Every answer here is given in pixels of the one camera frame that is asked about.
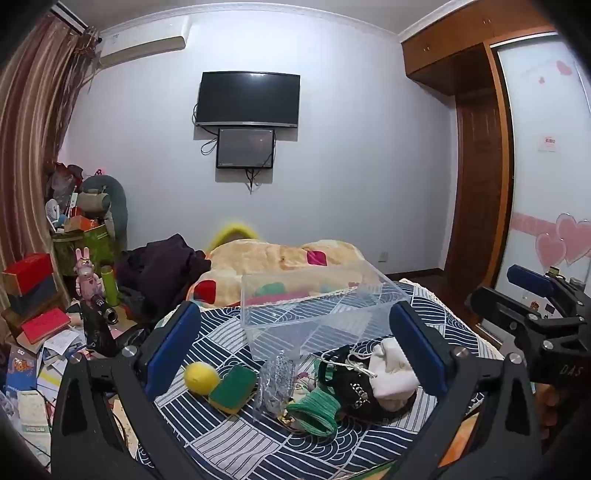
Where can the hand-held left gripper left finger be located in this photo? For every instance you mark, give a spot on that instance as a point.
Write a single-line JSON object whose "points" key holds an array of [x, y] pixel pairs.
{"points": [[173, 344]]}

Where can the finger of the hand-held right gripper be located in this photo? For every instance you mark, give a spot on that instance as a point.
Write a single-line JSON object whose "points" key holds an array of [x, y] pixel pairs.
{"points": [[530, 280], [501, 304]]}

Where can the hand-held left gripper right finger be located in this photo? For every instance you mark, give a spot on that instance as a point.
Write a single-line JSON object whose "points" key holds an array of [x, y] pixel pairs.
{"points": [[415, 350]]}

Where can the white cloth cap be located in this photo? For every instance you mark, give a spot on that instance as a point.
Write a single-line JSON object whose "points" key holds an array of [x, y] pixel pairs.
{"points": [[392, 376]]}

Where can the yellow soft ball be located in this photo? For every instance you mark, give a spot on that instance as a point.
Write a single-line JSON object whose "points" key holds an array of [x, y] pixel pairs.
{"points": [[201, 377]]}

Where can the green and yellow sponge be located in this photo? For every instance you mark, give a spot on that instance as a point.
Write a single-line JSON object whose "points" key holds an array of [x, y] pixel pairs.
{"points": [[234, 386]]}

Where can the clear plastic storage box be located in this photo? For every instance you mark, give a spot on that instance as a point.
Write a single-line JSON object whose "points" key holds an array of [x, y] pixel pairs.
{"points": [[318, 314]]}

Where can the green knitted hat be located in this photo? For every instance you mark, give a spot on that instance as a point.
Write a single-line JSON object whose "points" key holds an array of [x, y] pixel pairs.
{"points": [[316, 408]]}

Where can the pink heart stickers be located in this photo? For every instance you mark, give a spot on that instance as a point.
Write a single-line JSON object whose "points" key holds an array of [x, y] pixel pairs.
{"points": [[565, 242]]}

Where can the dark clothes pile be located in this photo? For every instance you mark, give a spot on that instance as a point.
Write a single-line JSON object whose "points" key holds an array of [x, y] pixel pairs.
{"points": [[159, 270]]}

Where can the black flashlight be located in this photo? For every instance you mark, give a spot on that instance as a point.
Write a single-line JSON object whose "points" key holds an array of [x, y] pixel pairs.
{"points": [[105, 310]]}

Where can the green bottle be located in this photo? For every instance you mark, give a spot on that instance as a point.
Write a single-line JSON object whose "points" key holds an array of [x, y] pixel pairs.
{"points": [[111, 286]]}

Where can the frosted sliding wardrobe door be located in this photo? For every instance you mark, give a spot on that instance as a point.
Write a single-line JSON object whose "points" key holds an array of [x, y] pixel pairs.
{"points": [[540, 175]]}

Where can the clear crinkled plastic bag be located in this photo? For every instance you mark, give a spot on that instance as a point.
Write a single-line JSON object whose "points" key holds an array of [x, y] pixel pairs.
{"points": [[274, 383]]}

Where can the pink rabbit figure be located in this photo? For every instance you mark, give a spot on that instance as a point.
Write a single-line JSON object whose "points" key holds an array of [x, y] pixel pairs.
{"points": [[87, 277]]}

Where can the dark wooden door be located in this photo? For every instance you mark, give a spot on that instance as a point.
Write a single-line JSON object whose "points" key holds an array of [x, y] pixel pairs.
{"points": [[473, 184]]}

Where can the blue patterned bed sheet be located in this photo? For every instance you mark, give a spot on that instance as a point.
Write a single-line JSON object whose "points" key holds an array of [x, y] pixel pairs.
{"points": [[240, 443]]}

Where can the yellow plush cushion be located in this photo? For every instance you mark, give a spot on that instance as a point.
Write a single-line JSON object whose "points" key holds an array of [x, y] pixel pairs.
{"points": [[228, 233]]}

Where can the green cardboard box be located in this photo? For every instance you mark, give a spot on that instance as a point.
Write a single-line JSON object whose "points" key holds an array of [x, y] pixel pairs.
{"points": [[94, 247]]}

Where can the red book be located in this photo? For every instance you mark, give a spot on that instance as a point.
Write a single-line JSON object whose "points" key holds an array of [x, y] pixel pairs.
{"points": [[46, 325]]}

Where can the beige patchwork blanket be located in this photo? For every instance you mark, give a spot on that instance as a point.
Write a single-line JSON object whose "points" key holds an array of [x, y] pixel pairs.
{"points": [[277, 261]]}

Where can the dark grey box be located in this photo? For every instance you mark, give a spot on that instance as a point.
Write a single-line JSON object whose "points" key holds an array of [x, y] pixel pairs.
{"points": [[34, 297]]}

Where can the pile of papers and books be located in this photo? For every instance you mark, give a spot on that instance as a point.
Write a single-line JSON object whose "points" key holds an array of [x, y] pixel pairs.
{"points": [[32, 383]]}

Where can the grey plush toy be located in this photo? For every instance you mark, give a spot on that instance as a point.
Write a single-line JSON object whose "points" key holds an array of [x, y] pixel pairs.
{"points": [[108, 203]]}

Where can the red box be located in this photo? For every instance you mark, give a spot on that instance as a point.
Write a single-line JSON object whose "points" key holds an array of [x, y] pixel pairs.
{"points": [[27, 272]]}

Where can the small white fan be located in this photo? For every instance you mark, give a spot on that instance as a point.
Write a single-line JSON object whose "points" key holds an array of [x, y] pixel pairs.
{"points": [[53, 214]]}

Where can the wooden overhead cabinet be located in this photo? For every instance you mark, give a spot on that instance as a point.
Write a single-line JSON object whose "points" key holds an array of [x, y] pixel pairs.
{"points": [[457, 41]]}

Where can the brown striped curtain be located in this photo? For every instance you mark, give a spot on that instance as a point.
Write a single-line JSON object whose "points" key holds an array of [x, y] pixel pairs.
{"points": [[34, 124]]}

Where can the white air conditioner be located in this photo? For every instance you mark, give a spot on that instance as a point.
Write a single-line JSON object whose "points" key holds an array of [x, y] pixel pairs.
{"points": [[138, 48]]}

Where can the small wall monitor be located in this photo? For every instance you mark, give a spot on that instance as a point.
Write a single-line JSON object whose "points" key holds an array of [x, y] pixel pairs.
{"points": [[245, 147]]}

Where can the large wall television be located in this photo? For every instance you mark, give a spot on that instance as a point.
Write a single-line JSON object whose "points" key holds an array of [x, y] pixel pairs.
{"points": [[248, 98]]}

